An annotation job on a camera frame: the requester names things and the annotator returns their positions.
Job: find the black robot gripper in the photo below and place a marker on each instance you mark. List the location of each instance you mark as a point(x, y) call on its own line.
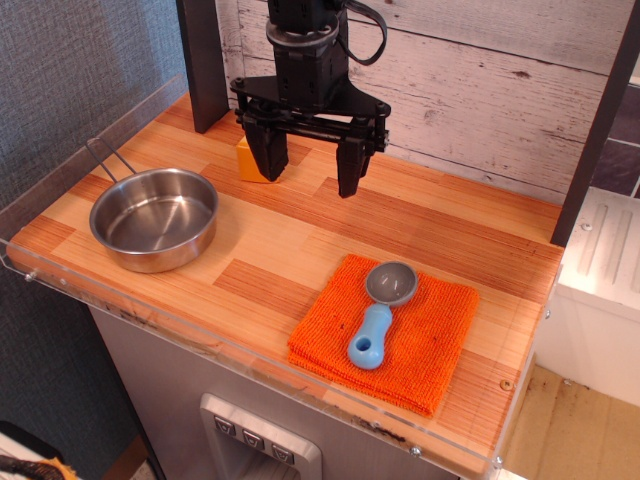
point(311, 95)

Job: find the blue handled grey spoon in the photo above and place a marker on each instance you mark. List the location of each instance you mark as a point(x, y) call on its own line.
point(389, 285)

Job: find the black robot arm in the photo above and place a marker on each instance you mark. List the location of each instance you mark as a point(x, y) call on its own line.
point(317, 19)

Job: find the orange folded towel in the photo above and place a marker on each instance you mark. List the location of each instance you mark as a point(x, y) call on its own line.
point(422, 347)

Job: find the yellow cheese wedge toy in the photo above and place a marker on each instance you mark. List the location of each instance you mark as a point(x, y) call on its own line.
point(248, 170)

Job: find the stainless steel pot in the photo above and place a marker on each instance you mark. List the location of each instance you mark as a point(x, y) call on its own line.
point(156, 220)

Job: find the clear acrylic table guard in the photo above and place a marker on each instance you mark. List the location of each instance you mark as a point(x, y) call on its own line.
point(220, 325)

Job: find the silver toy fridge cabinet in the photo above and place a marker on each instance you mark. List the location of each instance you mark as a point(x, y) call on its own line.
point(166, 381)

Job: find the ice dispenser button panel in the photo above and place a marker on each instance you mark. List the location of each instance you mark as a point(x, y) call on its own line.
point(246, 446)

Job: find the white toy cabinet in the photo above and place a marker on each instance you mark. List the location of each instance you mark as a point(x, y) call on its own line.
point(589, 332)

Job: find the black and orange object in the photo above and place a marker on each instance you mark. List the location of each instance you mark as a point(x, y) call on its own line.
point(25, 456)

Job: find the dark left vertical post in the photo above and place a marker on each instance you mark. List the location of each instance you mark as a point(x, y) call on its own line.
point(202, 51)

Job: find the dark vertical post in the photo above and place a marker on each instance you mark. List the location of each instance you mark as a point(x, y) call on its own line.
point(202, 51)
point(610, 102)

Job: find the dark right vertical post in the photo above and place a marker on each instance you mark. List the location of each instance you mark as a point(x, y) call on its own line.
point(610, 102)

